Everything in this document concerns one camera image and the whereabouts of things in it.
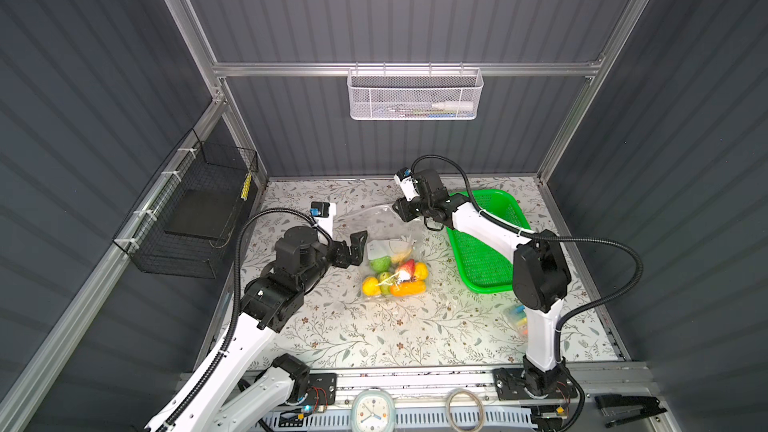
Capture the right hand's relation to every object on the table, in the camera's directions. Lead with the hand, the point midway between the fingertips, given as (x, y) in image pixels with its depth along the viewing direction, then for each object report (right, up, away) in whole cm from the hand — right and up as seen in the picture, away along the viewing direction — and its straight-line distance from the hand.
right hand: (400, 204), depth 92 cm
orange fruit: (+6, -20, -5) cm, 21 cm away
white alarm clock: (-7, -48, -23) cm, 54 cm away
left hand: (-13, -6, -23) cm, 27 cm away
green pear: (-4, -25, -6) cm, 26 cm away
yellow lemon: (-9, -24, -7) cm, 26 cm away
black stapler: (+51, -48, -23) cm, 74 cm away
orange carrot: (+2, -24, -8) cm, 26 cm away
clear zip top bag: (-1, -15, -1) cm, 15 cm away
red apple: (+2, -18, -8) cm, 20 cm away
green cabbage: (-6, -18, -2) cm, 19 cm away
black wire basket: (-52, -4, -23) cm, 57 cm away
